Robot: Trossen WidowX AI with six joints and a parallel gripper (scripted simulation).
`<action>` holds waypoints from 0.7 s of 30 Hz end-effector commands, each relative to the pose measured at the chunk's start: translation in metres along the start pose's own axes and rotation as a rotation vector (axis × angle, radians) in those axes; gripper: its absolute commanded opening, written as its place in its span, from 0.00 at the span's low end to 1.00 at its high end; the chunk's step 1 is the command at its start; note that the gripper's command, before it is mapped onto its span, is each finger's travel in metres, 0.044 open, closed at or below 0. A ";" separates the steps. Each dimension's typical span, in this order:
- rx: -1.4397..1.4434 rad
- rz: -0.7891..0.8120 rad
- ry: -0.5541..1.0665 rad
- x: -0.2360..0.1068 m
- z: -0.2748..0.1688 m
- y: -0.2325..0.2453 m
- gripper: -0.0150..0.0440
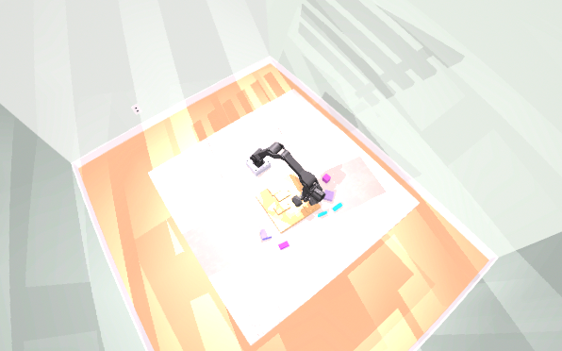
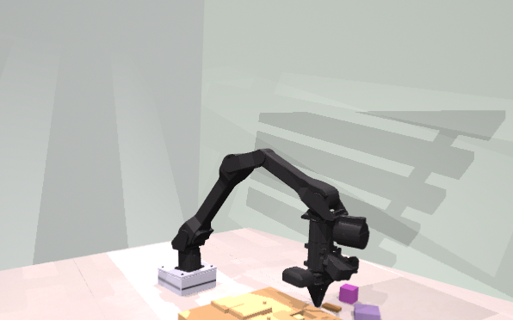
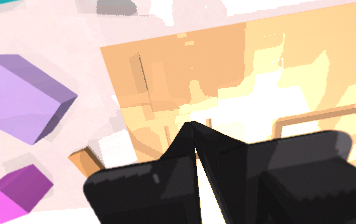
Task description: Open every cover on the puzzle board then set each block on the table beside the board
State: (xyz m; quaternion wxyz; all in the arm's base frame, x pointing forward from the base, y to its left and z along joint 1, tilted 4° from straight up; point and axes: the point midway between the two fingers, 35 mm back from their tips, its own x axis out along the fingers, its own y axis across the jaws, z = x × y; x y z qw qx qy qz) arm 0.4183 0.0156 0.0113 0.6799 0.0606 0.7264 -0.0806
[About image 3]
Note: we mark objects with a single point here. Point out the pink cube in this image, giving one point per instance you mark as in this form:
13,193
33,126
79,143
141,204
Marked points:
20,191

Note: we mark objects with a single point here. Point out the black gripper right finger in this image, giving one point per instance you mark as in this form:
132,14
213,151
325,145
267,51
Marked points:
233,166

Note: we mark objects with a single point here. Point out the light purple block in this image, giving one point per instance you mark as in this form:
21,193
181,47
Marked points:
32,103

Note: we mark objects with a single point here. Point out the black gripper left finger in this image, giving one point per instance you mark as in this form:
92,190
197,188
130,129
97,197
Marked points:
171,178

